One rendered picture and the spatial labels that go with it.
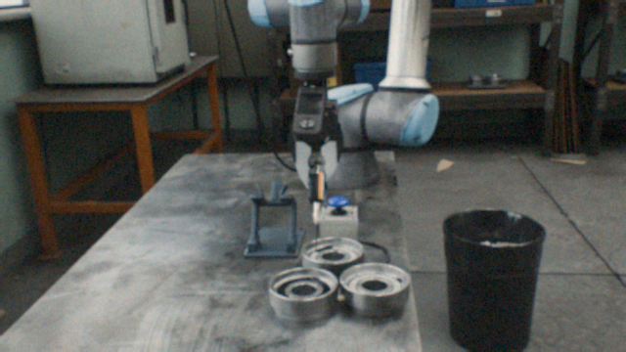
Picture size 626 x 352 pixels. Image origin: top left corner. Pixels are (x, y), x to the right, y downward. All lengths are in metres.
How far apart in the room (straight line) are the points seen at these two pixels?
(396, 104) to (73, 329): 0.79
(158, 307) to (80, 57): 2.36
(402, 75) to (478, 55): 3.63
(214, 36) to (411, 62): 3.51
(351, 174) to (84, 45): 2.04
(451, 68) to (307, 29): 3.99
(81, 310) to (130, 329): 0.11
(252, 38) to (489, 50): 1.76
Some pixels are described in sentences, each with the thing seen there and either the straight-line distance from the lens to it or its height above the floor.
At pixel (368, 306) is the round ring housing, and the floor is 0.82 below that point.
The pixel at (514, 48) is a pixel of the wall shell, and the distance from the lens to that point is 5.08.
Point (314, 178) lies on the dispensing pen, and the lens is 1.11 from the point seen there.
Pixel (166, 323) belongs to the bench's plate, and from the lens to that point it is 1.00.
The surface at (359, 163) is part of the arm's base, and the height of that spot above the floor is 0.86.
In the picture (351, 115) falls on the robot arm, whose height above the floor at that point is 0.98.
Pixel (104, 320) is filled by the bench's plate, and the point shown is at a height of 0.80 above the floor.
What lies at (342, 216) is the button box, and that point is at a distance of 1.21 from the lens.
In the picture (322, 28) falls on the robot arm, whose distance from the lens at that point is 1.06.
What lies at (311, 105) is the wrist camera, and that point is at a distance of 1.06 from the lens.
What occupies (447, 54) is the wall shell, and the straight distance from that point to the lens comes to 5.00.
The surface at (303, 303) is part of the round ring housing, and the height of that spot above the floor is 0.84.
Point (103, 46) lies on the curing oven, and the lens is 3.25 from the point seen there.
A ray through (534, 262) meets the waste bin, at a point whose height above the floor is 0.35.
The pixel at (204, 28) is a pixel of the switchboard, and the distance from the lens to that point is 4.85.
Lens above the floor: 1.29
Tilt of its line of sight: 18 degrees down
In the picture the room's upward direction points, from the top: 3 degrees counter-clockwise
